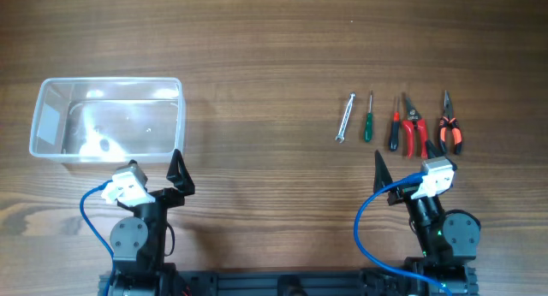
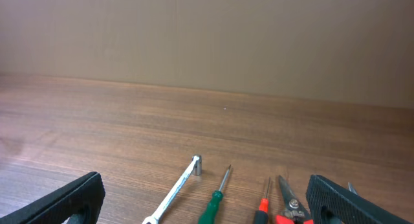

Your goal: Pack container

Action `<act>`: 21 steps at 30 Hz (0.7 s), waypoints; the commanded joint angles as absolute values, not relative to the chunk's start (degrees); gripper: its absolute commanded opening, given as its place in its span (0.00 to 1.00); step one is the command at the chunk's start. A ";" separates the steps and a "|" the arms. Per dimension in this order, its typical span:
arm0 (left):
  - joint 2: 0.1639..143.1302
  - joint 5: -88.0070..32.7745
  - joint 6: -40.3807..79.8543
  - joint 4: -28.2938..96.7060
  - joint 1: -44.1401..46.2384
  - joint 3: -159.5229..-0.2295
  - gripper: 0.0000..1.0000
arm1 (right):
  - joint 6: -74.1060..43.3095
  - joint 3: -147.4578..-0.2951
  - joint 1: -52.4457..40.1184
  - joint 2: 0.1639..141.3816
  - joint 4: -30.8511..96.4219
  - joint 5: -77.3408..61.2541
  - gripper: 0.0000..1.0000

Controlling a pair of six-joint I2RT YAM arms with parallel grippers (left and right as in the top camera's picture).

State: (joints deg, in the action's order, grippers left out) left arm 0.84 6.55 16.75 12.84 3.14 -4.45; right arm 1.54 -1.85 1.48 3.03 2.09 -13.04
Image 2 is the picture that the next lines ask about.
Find silver combination wrench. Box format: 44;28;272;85
142;155;202;224

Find orange black needle-nose pliers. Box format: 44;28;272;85
348;182;358;195

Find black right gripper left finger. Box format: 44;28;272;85
1;172;105;224

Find green handled screwdriver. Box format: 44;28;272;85
198;164;232;224

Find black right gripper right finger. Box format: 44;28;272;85
306;175;409;224

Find black red handled screwdriver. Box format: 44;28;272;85
253;177;271;224

